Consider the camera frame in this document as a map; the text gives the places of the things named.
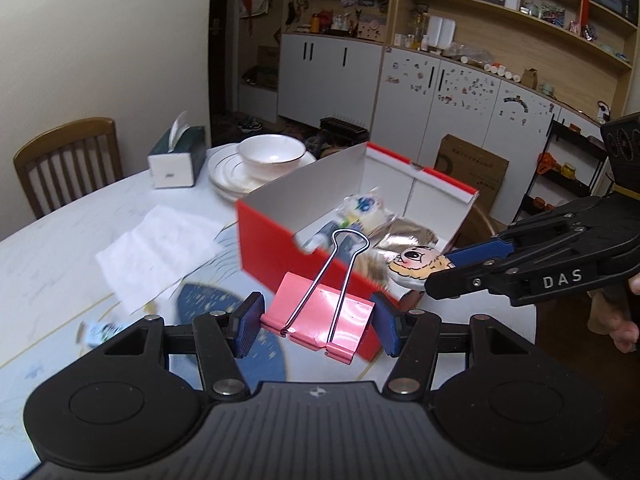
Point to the white gold-rimmed bowl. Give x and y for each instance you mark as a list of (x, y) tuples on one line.
[(270, 155)]

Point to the white paper napkin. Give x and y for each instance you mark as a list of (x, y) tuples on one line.
[(155, 250)]

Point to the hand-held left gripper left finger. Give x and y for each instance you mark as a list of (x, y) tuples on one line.
[(248, 324)]

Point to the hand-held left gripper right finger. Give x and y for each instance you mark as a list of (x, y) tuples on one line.
[(382, 322)]

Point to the person's right hand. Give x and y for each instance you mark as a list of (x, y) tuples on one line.
[(631, 335)]

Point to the white lower cabinet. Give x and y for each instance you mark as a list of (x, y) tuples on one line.
[(330, 80)]

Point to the white sticker covered cabinet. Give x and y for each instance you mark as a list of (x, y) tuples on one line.
[(465, 105)]

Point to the cartoon face snack packet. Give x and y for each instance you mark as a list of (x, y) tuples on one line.
[(415, 267)]

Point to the red cardboard box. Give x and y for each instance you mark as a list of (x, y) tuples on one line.
[(265, 245)]

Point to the brown cardboard carton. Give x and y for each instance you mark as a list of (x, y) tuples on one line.
[(472, 175)]

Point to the white grey pouch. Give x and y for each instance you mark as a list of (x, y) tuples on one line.
[(325, 237)]

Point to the stack of white plates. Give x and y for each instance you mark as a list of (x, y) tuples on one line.
[(225, 175)]

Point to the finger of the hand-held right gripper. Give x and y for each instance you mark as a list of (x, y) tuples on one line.
[(465, 280), (485, 252)]

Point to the wooden slat-back chair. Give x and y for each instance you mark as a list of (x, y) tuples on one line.
[(65, 160)]

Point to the white marble desktop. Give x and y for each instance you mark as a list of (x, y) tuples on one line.
[(60, 260)]

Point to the dark wooden door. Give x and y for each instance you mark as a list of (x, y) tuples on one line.
[(222, 50)]

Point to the black shoe rack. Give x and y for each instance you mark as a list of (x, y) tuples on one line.
[(345, 130)]

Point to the pink binder clip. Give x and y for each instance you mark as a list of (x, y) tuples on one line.
[(320, 315)]

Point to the dark sneakers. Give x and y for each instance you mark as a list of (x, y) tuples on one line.
[(250, 124)]

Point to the small blue white carton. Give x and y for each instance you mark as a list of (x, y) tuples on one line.
[(102, 332)]

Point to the green white tissue box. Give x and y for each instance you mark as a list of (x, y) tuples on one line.
[(175, 165)]

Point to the black metal trolley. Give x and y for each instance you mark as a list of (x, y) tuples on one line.
[(565, 170)]

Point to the wooden wall shelving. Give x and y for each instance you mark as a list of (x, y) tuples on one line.
[(500, 25)]

